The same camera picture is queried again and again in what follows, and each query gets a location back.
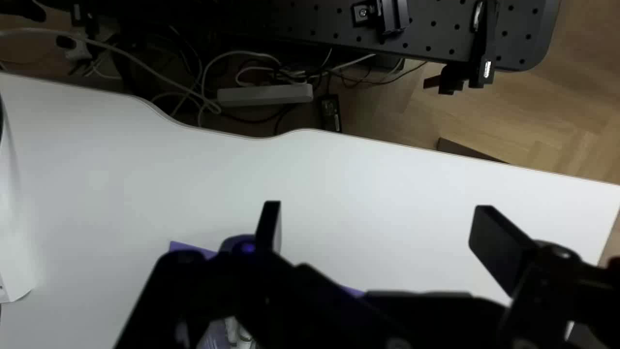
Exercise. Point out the black camera clamp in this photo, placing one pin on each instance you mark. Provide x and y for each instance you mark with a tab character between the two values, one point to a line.
381	16
478	60

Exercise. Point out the black perforated board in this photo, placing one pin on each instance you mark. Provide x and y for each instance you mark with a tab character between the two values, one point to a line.
438	25

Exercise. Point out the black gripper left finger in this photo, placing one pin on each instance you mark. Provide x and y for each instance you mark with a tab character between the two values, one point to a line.
267	223

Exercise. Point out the grey power strip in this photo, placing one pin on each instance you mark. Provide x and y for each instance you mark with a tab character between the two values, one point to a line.
263	95

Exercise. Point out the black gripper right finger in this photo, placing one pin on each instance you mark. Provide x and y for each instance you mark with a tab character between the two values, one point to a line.
496	244

